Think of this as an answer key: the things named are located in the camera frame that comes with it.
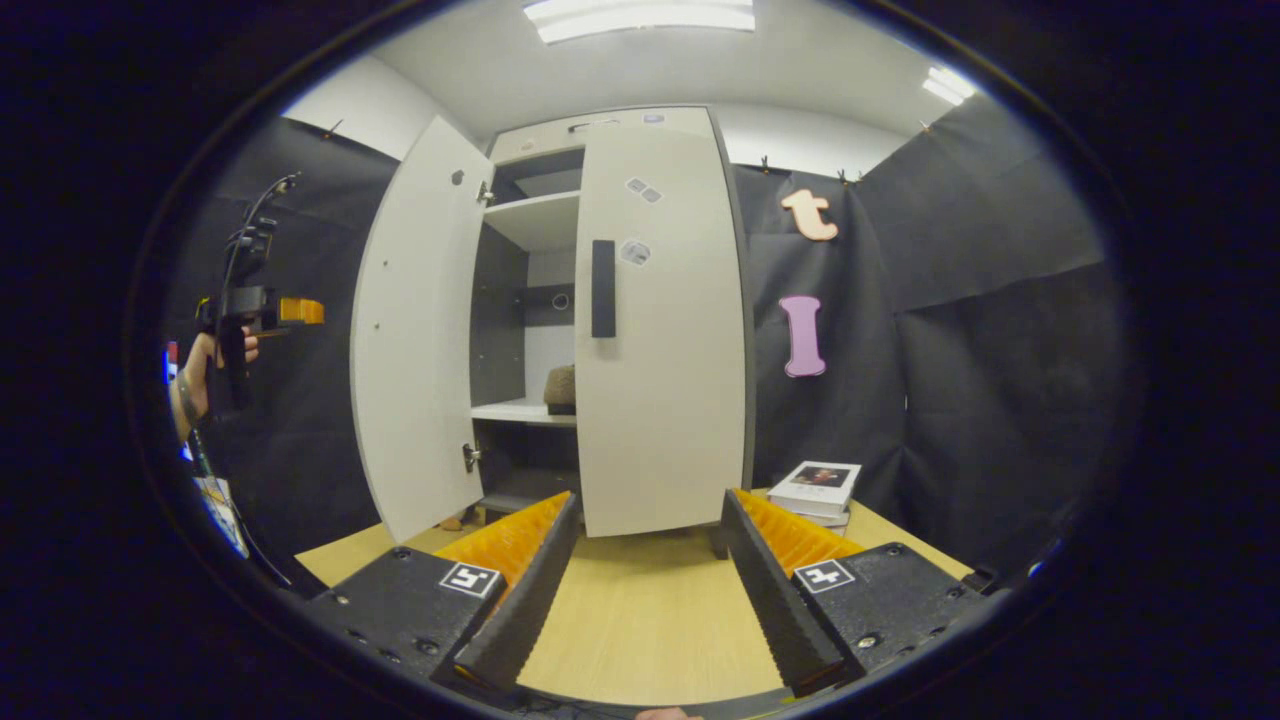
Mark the brown slipper shoe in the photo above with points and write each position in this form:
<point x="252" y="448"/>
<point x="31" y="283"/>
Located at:
<point x="562" y="390"/>

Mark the white book with photo cover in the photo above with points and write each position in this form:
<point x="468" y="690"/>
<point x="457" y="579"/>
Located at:
<point x="815" y="485"/>

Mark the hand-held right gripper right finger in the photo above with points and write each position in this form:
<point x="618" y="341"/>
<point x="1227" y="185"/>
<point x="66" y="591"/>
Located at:
<point x="780" y="610"/>

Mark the black backdrop cloth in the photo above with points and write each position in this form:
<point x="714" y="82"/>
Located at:
<point x="1000" y="400"/>
<point x="310" y="430"/>

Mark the white shoe cabinet door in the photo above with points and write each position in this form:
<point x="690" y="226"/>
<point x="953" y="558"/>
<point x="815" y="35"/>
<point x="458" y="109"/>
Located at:
<point x="415" y="350"/>
<point x="670" y="400"/>

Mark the white orange toy figure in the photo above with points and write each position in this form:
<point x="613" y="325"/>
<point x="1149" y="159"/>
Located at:
<point x="452" y="522"/>

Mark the plain white book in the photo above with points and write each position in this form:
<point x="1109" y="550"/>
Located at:
<point x="825" y="518"/>

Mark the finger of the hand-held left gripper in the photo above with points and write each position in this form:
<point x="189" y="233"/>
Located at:
<point x="302" y="311"/>

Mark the small ceiling light panel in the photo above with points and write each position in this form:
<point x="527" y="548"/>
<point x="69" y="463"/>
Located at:
<point x="948" y="85"/>

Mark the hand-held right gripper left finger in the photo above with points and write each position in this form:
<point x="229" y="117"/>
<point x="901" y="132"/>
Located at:
<point x="530" y="610"/>

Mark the white shoe cabinet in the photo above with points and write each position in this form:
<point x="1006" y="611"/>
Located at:
<point x="540" y="215"/>

